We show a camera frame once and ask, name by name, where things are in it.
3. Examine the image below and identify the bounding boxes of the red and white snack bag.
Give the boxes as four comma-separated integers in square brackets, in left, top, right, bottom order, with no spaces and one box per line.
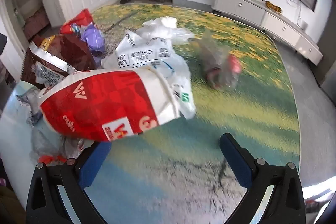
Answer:
[39,69,181,142]

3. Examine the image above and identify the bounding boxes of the white television cabinet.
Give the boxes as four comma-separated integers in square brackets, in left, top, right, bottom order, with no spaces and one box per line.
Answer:
[212,0,324,65]

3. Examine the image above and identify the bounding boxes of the clear wrapper with red label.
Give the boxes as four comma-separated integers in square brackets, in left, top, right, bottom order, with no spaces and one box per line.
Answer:
[197,30,242,89]

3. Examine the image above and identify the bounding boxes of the television cables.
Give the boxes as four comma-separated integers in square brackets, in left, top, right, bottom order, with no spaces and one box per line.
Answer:
[286,0,302,28]

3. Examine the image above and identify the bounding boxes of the translucent white plastic bag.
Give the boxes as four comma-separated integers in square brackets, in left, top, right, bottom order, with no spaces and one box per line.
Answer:
[136,17,195,46]

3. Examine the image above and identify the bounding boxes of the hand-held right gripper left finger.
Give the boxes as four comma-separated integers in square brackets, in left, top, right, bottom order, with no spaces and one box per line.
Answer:
[26,140,112,224]

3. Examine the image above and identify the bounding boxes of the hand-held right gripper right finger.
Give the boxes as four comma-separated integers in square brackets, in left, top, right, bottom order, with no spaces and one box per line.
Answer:
[220,133,306,224]

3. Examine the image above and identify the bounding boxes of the large purple plastic bag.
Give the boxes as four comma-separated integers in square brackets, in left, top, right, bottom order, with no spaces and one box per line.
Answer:
[81,23,105,56]

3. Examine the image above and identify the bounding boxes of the brown snack bag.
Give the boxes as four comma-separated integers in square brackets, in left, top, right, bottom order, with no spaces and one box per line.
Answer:
[21,35,99,89]

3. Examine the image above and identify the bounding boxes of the golden tiger ornament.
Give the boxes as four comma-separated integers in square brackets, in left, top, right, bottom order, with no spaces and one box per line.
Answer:
[265,0,283,14]

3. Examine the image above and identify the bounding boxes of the white plastic packaging bag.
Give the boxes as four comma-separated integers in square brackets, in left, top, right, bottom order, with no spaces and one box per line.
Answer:
[102,30,196,119]

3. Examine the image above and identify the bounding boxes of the silver foil wrapper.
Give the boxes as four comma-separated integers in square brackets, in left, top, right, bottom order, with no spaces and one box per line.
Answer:
[16,88,42,125]

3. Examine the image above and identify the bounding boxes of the clear plastic bag orange tie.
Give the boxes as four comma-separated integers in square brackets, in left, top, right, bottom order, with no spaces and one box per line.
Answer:
[30,124,84,164]

